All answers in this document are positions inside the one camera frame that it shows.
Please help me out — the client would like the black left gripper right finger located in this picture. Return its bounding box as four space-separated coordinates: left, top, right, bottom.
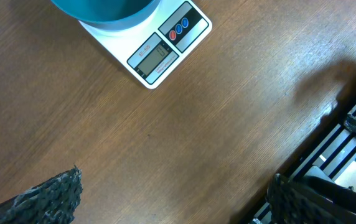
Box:
267 174 356 224

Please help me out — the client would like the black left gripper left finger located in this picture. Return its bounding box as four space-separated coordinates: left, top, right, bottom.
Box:
0 167 83 224

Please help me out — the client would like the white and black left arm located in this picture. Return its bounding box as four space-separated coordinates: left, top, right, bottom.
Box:
0 167 356 223

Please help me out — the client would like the white digital kitchen scale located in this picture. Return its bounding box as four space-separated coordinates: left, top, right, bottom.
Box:
81 0 212 89

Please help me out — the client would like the blue-grey plastic bowl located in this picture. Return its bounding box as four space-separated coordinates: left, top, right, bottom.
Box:
52 0 161 31

